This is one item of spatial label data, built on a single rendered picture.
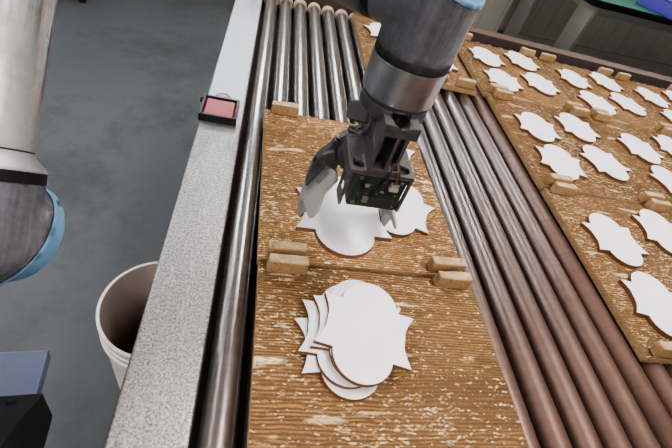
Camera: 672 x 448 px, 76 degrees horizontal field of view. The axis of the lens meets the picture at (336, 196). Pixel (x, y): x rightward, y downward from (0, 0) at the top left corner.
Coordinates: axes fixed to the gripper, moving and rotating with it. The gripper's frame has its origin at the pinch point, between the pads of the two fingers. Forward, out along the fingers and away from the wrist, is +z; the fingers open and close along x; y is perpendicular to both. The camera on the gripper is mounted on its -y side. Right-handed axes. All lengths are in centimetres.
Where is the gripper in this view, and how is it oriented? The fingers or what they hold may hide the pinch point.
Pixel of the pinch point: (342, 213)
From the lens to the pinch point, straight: 58.8
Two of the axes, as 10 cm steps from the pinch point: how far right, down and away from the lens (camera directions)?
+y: 0.7, 7.0, -7.1
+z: -2.6, 7.0, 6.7
